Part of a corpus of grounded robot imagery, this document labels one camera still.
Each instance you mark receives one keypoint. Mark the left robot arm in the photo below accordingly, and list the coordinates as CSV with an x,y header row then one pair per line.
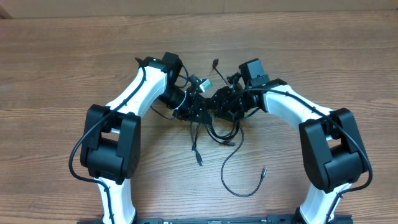
x,y
111,144

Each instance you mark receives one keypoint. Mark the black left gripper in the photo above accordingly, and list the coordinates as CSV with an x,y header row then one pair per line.
x,y
197,103

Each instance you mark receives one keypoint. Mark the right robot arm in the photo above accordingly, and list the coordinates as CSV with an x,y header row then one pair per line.
x,y
333,152

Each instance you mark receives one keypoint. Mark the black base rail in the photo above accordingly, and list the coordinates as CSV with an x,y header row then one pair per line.
x,y
270,219

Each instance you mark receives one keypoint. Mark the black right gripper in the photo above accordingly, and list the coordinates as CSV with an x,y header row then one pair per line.
x,y
221,97

